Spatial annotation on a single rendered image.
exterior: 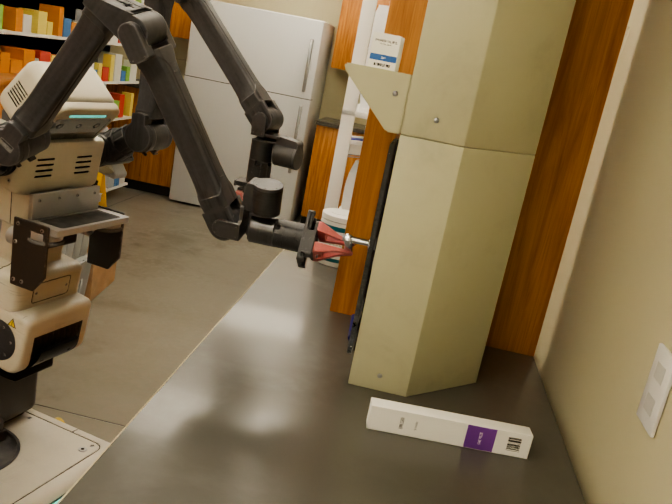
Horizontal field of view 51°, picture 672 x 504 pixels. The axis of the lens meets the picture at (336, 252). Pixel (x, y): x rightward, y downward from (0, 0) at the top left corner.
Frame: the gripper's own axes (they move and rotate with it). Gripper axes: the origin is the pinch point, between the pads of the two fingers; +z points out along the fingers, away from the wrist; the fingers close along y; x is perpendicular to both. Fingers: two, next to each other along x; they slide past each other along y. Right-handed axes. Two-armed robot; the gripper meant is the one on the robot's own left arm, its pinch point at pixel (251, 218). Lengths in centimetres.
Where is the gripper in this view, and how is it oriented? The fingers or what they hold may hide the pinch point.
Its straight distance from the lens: 175.8
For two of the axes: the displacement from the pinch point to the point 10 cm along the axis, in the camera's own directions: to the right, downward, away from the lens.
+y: 9.7, 2.1, -0.8
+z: -1.8, 9.5, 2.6
